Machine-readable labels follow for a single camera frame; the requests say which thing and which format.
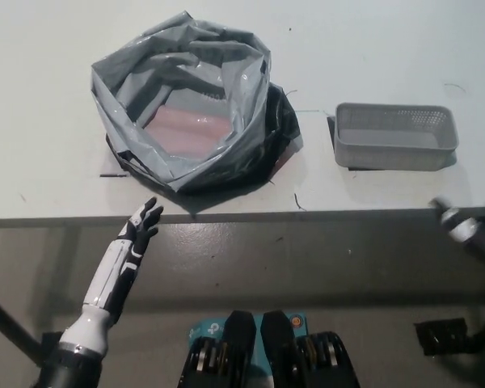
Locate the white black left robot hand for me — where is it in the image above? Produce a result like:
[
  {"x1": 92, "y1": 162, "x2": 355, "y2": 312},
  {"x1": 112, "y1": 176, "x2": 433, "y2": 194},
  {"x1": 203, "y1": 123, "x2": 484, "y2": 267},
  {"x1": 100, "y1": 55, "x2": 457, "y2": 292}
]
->
[{"x1": 82, "y1": 196, "x2": 165, "y2": 325}]

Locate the grey black plastic bag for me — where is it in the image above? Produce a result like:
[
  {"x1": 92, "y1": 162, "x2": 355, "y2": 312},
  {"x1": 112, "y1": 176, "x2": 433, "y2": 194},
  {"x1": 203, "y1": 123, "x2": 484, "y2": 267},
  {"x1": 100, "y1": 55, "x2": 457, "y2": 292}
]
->
[{"x1": 90, "y1": 22, "x2": 303, "y2": 198}]

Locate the grey perforated rectangular basket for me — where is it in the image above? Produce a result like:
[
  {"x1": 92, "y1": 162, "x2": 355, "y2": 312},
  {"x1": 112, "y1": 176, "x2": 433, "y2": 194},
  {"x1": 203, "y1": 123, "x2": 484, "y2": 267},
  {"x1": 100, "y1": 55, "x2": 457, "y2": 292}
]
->
[{"x1": 334, "y1": 102, "x2": 460, "y2": 173}]

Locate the teal printed box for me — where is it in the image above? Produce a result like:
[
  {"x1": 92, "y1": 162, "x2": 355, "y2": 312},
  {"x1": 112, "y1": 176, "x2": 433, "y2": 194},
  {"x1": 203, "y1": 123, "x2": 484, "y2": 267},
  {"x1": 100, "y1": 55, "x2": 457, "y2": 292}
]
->
[{"x1": 187, "y1": 310, "x2": 308, "y2": 388}]

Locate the black ribbed robot body block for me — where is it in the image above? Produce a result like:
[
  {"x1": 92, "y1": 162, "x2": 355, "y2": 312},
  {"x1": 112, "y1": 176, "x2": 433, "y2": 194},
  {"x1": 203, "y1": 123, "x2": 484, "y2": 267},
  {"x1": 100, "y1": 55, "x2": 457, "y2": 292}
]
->
[
  {"x1": 177, "y1": 310, "x2": 256, "y2": 388},
  {"x1": 260, "y1": 310, "x2": 363, "y2": 388}
]

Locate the pink foam packet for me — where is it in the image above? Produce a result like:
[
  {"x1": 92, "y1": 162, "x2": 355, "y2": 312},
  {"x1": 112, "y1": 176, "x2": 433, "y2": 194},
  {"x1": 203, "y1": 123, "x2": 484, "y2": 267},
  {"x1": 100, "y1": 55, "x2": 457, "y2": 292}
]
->
[{"x1": 143, "y1": 103, "x2": 234, "y2": 157}]

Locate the black tape patch on table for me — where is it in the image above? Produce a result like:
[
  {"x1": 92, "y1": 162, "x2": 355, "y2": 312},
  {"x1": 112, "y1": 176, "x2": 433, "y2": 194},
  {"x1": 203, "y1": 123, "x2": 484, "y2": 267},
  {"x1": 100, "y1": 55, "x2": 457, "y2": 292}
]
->
[{"x1": 326, "y1": 115, "x2": 456, "y2": 175}]

